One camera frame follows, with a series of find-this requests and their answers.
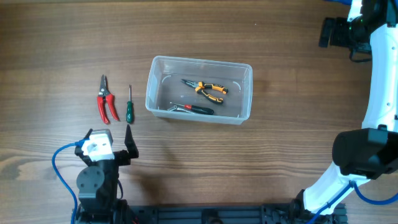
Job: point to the orange black pliers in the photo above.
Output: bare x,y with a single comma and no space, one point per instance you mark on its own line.
202,87

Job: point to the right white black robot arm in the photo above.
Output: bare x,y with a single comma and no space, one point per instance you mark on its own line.
364,154

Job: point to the black red handled screwdriver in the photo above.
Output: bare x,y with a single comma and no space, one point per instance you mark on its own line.
196,109

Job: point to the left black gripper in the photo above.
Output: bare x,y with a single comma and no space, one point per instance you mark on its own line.
121,156

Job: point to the silver metal wrench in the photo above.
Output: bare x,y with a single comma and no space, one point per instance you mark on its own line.
180,109

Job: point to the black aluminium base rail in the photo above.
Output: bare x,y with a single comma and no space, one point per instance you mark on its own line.
261,214

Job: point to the clear plastic container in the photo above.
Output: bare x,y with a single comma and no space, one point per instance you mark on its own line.
164,86

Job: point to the green handled screwdriver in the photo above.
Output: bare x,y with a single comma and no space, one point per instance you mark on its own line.
130,108

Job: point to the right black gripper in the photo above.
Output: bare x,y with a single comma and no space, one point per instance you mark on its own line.
339,34

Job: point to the red handled pruning shears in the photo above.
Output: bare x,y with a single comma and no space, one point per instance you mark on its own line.
105,97

